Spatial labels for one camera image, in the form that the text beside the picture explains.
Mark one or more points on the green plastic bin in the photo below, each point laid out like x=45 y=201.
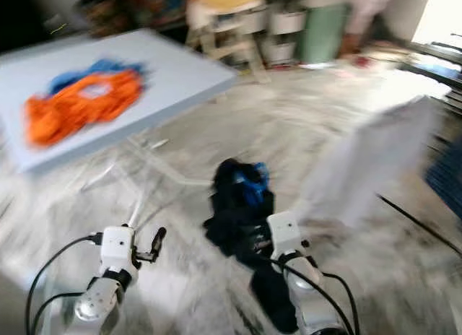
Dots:
x=323 y=32

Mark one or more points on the pink hanging garment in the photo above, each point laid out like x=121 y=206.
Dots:
x=368 y=10

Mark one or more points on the orange shirt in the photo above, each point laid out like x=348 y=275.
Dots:
x=76 y=107

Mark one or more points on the white baby high chair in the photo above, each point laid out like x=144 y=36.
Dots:
x=209 y=24

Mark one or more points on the grey drawer trolley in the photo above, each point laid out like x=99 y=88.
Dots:
x=283 y=24

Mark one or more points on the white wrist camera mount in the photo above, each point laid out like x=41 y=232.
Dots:
x=117 y=247
x=285 y=232

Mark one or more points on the grey folding table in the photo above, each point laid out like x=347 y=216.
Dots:
x=188 y=71

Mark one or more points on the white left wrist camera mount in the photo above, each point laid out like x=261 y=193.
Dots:
x=117 y=247

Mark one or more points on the white shirt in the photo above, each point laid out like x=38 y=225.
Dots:
x=368 y=158

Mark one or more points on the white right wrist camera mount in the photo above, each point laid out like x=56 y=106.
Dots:
x=285 y=232

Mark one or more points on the blue garment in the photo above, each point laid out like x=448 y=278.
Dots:
x=65 y=81

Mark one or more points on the black garment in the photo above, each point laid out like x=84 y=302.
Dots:
x=234 y=212

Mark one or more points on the blue plastic hanger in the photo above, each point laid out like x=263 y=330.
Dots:
x=253 y=183

